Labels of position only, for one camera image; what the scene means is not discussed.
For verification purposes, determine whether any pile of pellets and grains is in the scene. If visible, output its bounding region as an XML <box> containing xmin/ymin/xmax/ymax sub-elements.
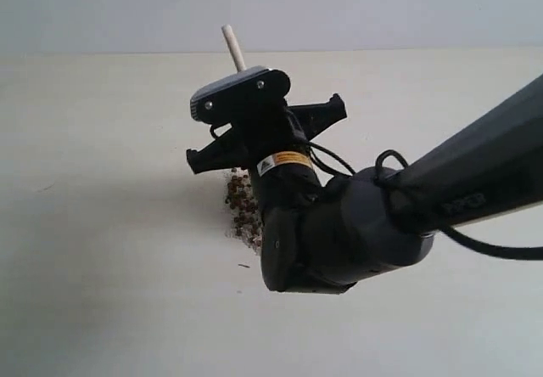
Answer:
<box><xmin>224</xmin><ymin>168</ymin><xmax>263</xmax><ymax>256</ymax></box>

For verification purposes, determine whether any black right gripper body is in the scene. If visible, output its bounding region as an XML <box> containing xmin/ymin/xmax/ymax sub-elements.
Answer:
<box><xmin>231</xmin><ymin>98</ymin><xmax>322</xmax><ymax>211</ymax></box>

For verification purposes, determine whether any wooden paint brush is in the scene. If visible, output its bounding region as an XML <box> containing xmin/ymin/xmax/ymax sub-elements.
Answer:
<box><xmin>221</xmin><ymin>25</ymin><xmax>247</xmax><ymax>72</ymax></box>

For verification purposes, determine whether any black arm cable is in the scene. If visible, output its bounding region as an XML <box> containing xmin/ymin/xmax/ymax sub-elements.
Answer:
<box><xmin>305</xmin><ymin>138</ymin><xmax>543</xmax><ymax>262</ymax></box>

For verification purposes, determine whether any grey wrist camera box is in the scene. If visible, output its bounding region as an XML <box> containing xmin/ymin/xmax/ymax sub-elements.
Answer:
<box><xmin>190</xmin><ymin>66</ymin><xmax>291</xmax><ymax>125</ymax></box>

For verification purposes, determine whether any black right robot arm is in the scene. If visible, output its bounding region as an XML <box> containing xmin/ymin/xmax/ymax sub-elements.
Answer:
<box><xmin>187</xmin><ymin>67</ymin><xmax>542</xmax><ymax>294</ymax></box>

